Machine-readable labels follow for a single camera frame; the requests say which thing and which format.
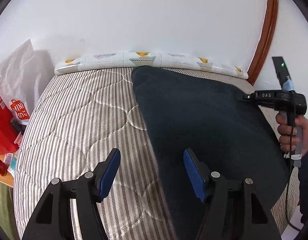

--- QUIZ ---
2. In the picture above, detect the white duck-print pad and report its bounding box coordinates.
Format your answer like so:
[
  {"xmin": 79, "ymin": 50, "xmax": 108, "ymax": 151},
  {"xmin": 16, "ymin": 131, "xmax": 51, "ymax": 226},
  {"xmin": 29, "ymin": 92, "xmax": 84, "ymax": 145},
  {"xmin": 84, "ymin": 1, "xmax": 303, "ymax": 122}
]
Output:
[{"xmin": 54, "ymin": 51, "xmax": 248, "ymax": 80}]

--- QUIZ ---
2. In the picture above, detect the blue tissue pack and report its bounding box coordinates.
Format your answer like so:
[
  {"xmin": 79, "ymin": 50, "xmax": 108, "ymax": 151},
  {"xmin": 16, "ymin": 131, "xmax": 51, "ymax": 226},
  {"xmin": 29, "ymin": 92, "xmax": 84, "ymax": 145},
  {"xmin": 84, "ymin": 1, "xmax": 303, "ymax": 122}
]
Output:
[{"xmin": 7, "ymin": 152, "xmax": 18, "ymax": 178}]

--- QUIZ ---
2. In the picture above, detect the brown wooden door frame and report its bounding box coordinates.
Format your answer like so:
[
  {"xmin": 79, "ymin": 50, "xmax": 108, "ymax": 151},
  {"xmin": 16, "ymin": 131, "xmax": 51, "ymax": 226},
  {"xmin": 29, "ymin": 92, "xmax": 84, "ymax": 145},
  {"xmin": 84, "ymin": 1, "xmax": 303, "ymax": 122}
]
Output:
[{"xmin": 247, "ymin": 0, "xmax": 279, "ymax": 86}]

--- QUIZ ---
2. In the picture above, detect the person's right hand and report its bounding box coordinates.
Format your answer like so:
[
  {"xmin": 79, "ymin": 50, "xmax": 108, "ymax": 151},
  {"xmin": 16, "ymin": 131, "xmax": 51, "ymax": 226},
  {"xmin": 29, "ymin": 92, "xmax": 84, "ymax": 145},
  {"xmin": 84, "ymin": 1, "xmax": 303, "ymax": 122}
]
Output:
[{"xmin": 275, "ymin": 113, "xmax": 308, "ymax": 156}]

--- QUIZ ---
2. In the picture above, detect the red paper shopping bag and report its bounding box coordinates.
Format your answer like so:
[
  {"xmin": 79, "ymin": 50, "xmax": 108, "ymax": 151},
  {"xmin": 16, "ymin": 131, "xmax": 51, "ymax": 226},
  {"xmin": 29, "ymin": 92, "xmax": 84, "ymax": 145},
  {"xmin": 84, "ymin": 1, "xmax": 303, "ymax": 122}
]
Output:
[{"xmin": 0, "ymin": 96, "xmax": 19, "ymax": 155}]

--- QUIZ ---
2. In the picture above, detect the green bed sheet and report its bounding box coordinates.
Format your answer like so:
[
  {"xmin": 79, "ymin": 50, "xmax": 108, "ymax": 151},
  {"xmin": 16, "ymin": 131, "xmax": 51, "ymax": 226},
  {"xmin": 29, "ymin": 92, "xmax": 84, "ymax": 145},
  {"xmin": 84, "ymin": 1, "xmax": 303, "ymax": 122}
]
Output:
[{"xmin": 0, "ymin": 182, "xmax": 19, "ymax": 239}]

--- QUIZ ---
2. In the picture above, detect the wooden bedside table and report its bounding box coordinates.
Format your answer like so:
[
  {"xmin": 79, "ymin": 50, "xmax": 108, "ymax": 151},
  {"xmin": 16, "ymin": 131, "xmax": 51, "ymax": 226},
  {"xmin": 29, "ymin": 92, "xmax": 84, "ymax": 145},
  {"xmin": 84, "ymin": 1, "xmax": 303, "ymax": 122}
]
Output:
[{"xmin": 0, "ymin": 152, "xmax": 15, "ymax": 188}]

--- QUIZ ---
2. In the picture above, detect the black sweatshirt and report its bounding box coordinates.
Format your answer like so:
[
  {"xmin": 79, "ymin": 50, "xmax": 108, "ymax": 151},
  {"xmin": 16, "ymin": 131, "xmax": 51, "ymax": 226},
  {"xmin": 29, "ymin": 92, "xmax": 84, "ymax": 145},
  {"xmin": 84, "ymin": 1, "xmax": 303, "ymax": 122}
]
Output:
[{"xmin": 132, "ymin": 66, "xmax": 288, "ymax": 239}]

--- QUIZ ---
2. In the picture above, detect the striped quilted mattress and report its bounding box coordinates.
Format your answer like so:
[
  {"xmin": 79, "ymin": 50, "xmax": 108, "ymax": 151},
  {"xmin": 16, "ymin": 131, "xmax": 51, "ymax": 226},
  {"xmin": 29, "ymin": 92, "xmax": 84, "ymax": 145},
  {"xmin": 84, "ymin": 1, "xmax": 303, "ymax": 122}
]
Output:
[{"xmin": 13, "ymin": 67, "xmax": 295, "ymax": 240}]

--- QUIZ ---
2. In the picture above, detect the white Miniso plastic bag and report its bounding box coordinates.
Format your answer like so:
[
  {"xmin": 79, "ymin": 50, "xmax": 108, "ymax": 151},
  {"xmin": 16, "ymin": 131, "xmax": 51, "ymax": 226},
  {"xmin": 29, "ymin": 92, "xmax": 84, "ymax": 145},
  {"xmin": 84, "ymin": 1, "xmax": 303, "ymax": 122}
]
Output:
[{"xmin": 0, "ymin": 38, "xmax": 55, "ymax": 126}]

